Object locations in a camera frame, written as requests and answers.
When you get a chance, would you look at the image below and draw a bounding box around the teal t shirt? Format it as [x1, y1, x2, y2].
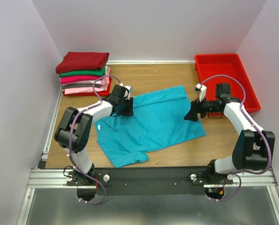
[95, 86, 206, 168]

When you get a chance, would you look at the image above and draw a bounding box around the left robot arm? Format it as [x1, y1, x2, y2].
[54, 83, 133, 181]

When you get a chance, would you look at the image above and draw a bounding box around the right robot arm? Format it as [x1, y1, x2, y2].
[184, 83, 275, 182]

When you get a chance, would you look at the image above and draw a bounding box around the green folded shirt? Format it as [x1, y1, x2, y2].
[59, 66, 107, 77]

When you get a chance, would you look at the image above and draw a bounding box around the red plastic bin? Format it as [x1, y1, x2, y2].
[195, 53, 261, 113]

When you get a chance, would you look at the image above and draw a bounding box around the grey folded shirt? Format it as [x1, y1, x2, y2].
[62, 83, 104, 89]

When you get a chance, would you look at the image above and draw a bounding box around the magenta folded shirt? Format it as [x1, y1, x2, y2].
[60, 75, 100, 84]

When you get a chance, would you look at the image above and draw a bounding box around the dark red folded shirt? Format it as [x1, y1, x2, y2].
[55, 52, 110, 74]

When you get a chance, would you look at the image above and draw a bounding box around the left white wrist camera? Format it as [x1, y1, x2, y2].
[119, 83, 132, 99]

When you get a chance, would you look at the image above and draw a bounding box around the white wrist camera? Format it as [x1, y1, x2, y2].
[195, 83, 207, 102]
[119, 83, 132, 99]

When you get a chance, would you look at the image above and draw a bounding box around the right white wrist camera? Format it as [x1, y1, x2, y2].
[195, 83, 207, 102]

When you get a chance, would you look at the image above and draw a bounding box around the back aluminium rail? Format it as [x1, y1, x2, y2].
[107, 60, 196, 65]

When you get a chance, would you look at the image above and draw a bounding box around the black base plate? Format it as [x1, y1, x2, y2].
[63, 166, 233, 199]

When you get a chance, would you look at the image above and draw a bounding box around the aluminium frame rail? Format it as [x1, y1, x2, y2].
[27, 167, 277, 188]

